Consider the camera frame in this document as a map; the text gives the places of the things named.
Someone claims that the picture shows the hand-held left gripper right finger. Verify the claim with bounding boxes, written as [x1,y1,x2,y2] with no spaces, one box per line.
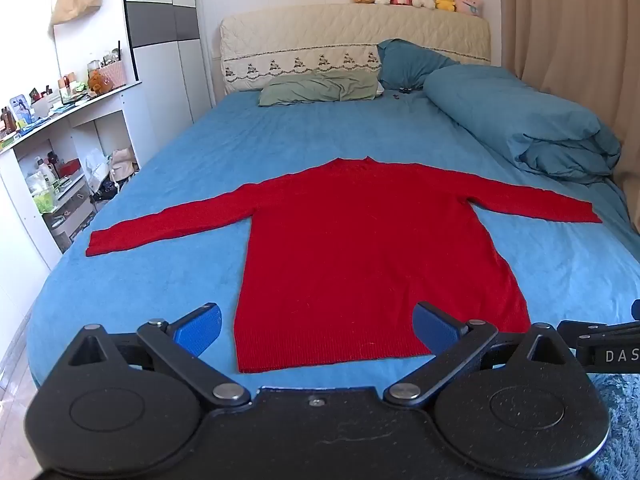
[382,301,581,409]

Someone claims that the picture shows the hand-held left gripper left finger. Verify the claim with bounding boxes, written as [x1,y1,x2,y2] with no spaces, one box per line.
[65,302,252,411]

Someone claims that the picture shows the red knit sweater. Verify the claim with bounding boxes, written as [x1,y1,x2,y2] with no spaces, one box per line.
[86,156,602,374]

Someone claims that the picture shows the blue shaggy rug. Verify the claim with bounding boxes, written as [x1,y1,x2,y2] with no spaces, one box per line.
[582,372,640,480]

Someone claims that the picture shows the green packet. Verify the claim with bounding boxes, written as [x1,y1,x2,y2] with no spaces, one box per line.
[32,189,57,214]

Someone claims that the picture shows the blue folded duvet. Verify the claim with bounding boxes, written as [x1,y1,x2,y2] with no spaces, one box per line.
[423,64,622,184]

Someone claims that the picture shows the white shelf unit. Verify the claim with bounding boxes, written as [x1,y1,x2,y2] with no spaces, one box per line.
[0,79,147,272]

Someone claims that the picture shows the orange plush toy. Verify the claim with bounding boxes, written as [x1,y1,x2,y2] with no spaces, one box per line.
[87,71,115,95]

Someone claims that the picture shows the green pillow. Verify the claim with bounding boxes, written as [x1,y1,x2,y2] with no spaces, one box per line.
[258,70,383,107]

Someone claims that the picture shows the blue pillow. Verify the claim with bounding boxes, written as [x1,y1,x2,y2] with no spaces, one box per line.
[376,39,461,92]

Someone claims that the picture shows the pink storage basket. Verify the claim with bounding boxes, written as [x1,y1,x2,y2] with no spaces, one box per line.
[100,59,126,89]

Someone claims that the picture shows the white and grey wardrobe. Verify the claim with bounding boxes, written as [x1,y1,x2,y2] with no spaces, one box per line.
[122,0,217,167]

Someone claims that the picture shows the beige curtain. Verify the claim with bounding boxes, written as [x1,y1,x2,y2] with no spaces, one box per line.
[497,0,640,237]

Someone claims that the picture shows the blue picture card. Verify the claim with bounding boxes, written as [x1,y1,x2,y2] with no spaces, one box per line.
[10,94,32,124]

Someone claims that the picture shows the cream quilted headboard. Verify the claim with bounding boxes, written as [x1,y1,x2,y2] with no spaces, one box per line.
[220,2,492,96]

